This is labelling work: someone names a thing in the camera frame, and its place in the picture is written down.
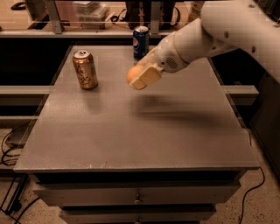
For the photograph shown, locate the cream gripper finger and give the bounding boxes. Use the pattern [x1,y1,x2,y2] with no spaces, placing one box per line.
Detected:
[128,64,162,90]
[136,48,158,66]

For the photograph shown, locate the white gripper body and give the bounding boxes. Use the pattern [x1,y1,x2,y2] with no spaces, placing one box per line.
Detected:
[154,31,190,74]

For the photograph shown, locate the orange fruit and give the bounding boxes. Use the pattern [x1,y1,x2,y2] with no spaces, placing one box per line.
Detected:
[127,65,143,83]

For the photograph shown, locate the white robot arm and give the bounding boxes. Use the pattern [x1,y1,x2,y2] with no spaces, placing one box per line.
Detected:
[127,0,280,90]

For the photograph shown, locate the blue Pepsi can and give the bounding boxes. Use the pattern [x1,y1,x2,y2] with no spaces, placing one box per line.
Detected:
[133,25,150,60]

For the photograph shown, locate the orange gold soda can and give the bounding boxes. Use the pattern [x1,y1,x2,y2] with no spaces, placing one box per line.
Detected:
[73,50,98,89]

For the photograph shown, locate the colourful snack bag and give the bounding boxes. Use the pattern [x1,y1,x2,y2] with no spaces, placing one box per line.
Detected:
[188,1,205,22]

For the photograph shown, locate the clear plastic container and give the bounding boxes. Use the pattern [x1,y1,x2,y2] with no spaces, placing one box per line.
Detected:
[73,1,109,23]

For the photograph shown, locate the grey drawer cabinet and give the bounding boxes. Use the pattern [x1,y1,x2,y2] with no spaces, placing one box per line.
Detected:
[12,44,261,224]

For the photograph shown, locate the upper drawer with knob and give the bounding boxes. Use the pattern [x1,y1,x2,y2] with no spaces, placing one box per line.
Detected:
[34,181,240,207]

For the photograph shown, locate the lower drawer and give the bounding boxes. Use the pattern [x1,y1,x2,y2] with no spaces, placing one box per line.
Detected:
[59,205,216,224]

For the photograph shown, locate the black cable right floor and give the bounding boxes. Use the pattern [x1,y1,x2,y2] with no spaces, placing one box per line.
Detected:
[237,165,266,224]

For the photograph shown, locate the grey metal shelf rail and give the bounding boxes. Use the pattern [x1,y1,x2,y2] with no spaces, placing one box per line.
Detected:
[0,28,176,40]

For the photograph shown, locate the black cables left floor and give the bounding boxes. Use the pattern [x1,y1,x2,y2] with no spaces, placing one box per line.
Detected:
[0,121,40,224]

